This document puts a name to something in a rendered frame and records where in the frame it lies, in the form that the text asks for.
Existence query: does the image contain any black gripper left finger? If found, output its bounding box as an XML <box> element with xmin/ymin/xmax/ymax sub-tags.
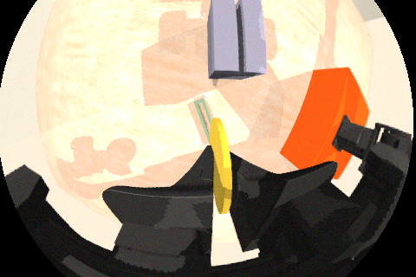
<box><xmin>101</xmin><ymin>145</ymin><xmax>214</xmax><ymax>254</ymax></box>

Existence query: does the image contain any gold coin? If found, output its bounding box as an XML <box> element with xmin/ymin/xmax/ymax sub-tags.
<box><xmin>211</xmin><ymin>118</ymin><xmax>232</xmax><ymax>215</ymax></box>

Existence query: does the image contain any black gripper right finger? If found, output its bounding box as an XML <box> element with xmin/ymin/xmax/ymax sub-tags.
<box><xmin>229</xmin><ymin>151</ymin><xmax>339</xmax><ymax>252</ymax></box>

